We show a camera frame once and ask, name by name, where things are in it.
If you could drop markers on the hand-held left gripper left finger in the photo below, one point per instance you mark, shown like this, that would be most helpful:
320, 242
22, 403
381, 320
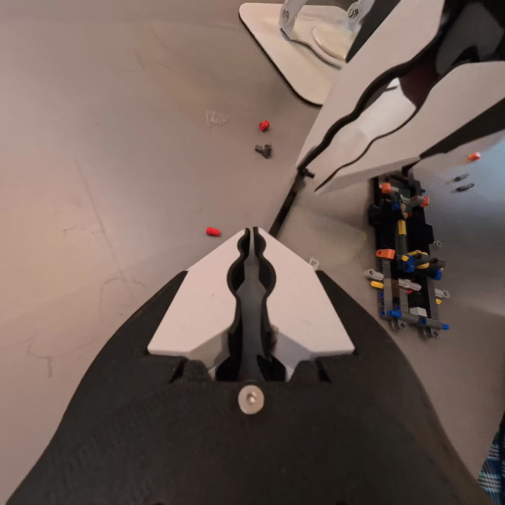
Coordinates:
189, 311

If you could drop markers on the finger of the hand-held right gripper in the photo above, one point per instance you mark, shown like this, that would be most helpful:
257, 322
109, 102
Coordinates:
374, 59
453, 110

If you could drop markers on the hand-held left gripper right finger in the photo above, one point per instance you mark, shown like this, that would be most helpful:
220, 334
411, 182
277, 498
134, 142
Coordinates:
311, 311

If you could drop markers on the black lego rack gear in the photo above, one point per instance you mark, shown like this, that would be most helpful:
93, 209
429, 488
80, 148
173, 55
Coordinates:
286, 205

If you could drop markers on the small white lego piece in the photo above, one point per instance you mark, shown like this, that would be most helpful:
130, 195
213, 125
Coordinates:
313, 263

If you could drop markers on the orange lego connector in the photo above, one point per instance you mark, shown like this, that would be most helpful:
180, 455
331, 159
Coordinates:
474, 156

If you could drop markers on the red lego pin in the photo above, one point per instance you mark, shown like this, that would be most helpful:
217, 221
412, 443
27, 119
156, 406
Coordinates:
213, 231

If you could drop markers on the black lego chassis assembly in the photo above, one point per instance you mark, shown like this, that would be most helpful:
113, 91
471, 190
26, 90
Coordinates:
422, 232

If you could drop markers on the red round lego piece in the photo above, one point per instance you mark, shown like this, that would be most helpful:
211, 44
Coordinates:
264, 126

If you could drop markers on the dark grey angled lego piece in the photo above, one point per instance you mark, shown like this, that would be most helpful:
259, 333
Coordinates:
265, 151

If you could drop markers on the clear lego piece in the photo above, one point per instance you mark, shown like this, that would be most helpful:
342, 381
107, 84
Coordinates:
216, 118

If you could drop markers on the two dark grey axles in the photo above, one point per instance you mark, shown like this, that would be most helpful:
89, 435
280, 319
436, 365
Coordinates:
465, 187

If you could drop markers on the white stand base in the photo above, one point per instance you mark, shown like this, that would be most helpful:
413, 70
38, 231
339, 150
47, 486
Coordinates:
268, 35

